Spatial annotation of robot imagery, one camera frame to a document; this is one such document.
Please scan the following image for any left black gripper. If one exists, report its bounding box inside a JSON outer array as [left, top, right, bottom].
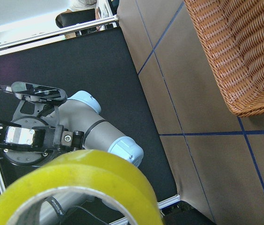
[[0, 118, 84, 166]]

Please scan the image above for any yellow tape roll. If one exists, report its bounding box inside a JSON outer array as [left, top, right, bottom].
[[0, 150, 163, 225]]

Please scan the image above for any aluminium frame post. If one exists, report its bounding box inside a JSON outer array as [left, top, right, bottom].
[[0, 15, 118, 55]]

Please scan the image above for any brown wicker basket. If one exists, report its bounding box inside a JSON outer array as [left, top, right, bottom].
[[185, 0, 264, 117]]

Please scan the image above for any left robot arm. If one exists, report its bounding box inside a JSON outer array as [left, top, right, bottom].
[[0, 89, 144, 167]]

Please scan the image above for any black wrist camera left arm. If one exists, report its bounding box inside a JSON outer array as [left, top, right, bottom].
[[1, 82, 67, 106]]

